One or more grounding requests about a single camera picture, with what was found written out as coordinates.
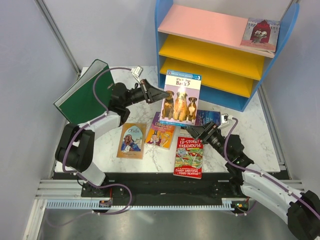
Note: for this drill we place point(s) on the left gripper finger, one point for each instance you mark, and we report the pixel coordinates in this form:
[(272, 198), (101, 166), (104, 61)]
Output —
[(150, 88), (157, 95)]

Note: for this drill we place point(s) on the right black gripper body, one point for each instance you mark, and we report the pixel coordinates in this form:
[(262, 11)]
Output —
[(212, 137)]

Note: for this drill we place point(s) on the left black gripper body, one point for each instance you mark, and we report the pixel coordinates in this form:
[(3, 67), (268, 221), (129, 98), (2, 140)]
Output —
[(137, 95)]

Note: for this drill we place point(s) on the dogs bark book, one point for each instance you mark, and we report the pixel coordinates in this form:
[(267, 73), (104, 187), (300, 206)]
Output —
[(180, 107)]

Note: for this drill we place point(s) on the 13-Storey Treehouse book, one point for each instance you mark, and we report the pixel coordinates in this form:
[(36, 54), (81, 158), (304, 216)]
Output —
[(188, 160)]

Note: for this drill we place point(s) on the Roald Dahl Charlie book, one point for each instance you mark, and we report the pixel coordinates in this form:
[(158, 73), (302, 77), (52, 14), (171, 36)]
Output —
[(159, 134)]

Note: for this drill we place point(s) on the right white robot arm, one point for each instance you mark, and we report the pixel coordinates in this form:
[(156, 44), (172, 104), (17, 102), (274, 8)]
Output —
[(299, 210)]

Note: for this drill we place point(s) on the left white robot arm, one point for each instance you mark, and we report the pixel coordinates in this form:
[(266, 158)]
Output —
[(76, 146)]

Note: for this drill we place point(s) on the Jane Eyre book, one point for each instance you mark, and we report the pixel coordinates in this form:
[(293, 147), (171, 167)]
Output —
[(202, 117)]

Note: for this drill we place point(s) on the blue shelf unit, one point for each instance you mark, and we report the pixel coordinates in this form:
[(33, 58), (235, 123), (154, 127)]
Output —
[(211, 45)]

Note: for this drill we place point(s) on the green lever arch binder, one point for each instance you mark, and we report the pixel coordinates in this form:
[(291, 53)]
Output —
[(79, 104)]

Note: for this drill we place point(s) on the grey red castle book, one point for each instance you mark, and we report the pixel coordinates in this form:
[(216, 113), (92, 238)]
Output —
[(261, 34)]

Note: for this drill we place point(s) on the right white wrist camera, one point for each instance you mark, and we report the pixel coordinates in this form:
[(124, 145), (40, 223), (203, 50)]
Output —
[(225, 119)]

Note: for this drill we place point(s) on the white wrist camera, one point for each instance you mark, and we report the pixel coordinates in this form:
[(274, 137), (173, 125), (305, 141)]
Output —
[(225, 119), (136, 72)]

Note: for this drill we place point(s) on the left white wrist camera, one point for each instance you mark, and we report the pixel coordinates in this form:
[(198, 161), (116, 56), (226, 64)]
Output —
[(136, 72)]

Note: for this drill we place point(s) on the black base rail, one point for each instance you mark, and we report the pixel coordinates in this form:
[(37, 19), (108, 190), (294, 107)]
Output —
[(166, 188)]

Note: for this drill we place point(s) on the aluminium frame post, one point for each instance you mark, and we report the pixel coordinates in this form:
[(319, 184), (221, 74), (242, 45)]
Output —
[(58, 35)]

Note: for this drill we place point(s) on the white slotted cable duct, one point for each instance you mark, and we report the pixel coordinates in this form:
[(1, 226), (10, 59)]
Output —
[(224, 204)]

